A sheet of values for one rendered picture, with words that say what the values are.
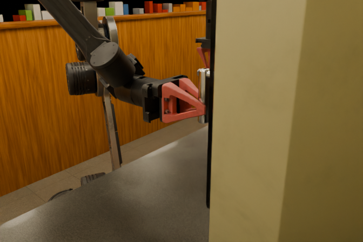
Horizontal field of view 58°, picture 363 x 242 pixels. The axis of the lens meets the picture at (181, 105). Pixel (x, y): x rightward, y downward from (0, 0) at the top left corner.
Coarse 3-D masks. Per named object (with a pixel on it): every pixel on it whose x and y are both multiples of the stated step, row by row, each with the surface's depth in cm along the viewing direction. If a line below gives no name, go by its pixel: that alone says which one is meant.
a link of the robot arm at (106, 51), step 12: (96, 48) 59; (108, 48) 57; (96, 60) 56; (108, 60) 54; (120, 60) 56; (132, 60) 66; (108, 72) 56; (120, 72) 56; (132, 72) 58; (144, 72) 67; (108, 84) 64; (120, 84) 58
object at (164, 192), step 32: (160, 160) 78; (192, 160) 78; (96, 192) 66; (128, 192) 66; (160, 192) 66; (192, 192) 66; (32, 224) 56; (64, 224) 56; (96, 224) 56; (128, 224) 56; (160, 224) 56; (192, 224) 56
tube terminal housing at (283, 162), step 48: (240, 0) 38; (288, 0) 34; (336, 0) 33; (240, 48) 39; (288, 48) 35; (336, 48) 35; (240, 96) 41; (288, 96) 37; (336, 96) 37; (240, 144) 43; (288, 144) 38; (336, 144) 39; (240, 192) 45; (288, 192) 40; (336, 192) 41; (240, 240) 47; (288, 240) 43; (336, 240) 43
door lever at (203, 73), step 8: (200, 72) 50; (208, 72) 49; (200, 80) 50; (208, 80) 50; (200, 88) 51; (208, 88) 51; (200, 96) 51; (208, 96) 51; (208, 104) 52; (208, 112) 52; (200, 120) 52; (208, 120) 53
